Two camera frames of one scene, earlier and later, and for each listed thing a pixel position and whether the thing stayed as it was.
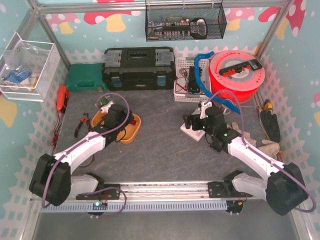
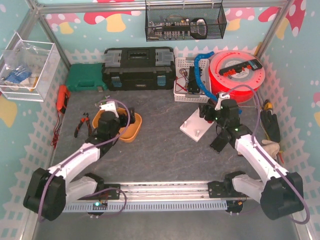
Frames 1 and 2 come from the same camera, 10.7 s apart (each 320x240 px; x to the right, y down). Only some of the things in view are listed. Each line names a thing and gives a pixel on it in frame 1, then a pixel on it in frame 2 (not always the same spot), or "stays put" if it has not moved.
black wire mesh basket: [185, 21] stays put
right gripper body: [191, 121] → [207, 111]
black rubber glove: [271, 125] stays put
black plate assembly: [193, 87] stays put
